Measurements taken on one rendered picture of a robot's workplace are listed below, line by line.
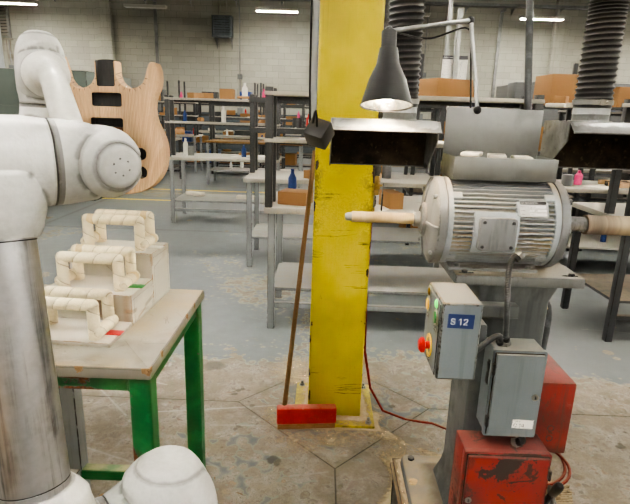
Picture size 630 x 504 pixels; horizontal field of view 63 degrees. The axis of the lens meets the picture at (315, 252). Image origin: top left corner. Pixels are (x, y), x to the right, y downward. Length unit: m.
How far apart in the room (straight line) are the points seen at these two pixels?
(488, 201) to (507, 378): 0.49
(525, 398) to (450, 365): 0.34
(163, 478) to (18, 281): 0.38
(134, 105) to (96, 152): 0.90
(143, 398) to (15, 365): 0.60
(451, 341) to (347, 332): 1.34
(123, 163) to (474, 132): 1.09
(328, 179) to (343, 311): 0.65
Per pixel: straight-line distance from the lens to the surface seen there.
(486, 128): 1.64
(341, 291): 2.51
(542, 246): 1.55
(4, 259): 0.83
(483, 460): 1.66
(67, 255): 1.64
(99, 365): 1.40
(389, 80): 1.37
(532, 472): 1.72
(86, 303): 1.47
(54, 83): 1.24
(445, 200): 1.45
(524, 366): 1.56
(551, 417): 1.79
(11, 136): 0.83
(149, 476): 0.94
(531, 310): 1.61
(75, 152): 0.83
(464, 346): 1.31
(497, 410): 1.60
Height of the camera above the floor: 1.54
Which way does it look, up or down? 15 degrees down
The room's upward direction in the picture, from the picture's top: 2 degrees clockwise
